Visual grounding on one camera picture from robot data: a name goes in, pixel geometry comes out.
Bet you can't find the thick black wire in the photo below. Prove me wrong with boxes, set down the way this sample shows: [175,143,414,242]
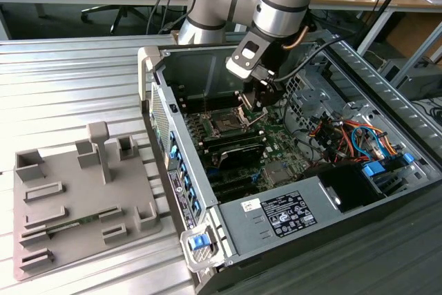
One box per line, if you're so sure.
[280,96,324,163]

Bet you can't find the black office chair base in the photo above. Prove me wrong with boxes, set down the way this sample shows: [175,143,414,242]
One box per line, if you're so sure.
[81,3,151,35]

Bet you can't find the silver cable connector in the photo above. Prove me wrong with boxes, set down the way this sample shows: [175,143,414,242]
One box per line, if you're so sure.
[251,66,277,85]

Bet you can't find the silver perforated drive cage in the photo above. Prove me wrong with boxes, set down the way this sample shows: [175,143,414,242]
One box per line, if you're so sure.
[280,68,349,130]

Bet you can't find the black camera cable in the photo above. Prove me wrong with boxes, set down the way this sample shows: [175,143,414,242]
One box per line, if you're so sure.
[271,37,338,84]

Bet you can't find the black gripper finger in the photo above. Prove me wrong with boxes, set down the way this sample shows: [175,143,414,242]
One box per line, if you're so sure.
[251,82,267,113]
[264,80,278,108]

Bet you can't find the CPU socket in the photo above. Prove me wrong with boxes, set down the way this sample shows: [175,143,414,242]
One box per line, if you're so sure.
[203,112,247,140]

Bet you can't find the orange data wire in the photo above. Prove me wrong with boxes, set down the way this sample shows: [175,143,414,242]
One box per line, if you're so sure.
[340,120,401,158]

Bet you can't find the black graphics card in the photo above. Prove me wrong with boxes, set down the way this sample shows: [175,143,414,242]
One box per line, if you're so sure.
[209,142,267,171]

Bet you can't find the blue disk carrier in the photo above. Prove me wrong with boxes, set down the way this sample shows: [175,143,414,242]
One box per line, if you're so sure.
[361,160,387,181]

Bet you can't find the open grey PC case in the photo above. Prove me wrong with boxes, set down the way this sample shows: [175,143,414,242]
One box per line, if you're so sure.
[137,30,442,295]

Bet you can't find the green RAM stick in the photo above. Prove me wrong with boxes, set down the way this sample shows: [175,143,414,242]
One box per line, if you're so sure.
[44,214,104,232]

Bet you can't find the black slanted pole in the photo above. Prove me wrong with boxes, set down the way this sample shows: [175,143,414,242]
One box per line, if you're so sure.
[354,0,419,47]

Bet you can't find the copper coloured cable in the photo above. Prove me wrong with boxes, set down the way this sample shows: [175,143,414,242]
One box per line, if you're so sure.
[281,24,309,50]

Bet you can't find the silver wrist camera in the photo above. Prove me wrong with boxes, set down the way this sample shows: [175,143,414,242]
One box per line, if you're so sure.
[226,30,276,80]

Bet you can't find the grey parts rack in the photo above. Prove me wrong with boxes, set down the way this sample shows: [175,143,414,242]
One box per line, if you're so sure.
[12,121,163,282]

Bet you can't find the multicolour power wire bundle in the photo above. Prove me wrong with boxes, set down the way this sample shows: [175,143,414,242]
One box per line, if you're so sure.
[309,117,372,168]

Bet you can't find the silver chipset heatsink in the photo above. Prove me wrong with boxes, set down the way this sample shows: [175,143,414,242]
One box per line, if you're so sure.
[262,160,291,186]

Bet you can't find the grey computer case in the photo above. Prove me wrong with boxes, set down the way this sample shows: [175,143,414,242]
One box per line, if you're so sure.
[378,56,442,101]

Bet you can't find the black expansion slot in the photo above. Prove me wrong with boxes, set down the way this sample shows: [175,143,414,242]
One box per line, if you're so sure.
[212,182,262,203]
[206,169,259,191]

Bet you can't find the green motherboard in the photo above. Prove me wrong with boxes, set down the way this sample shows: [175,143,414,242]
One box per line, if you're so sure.
[182,91,334,206]

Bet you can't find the blue case latch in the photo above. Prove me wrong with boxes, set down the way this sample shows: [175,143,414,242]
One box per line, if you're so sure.
[189,234,211,251]

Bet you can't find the grey power supply unit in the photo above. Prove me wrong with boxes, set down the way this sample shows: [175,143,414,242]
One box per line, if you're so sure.
[219,175,341,258]

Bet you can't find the blue data wire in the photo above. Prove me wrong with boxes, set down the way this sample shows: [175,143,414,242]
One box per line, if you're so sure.
[350,124,386,160]

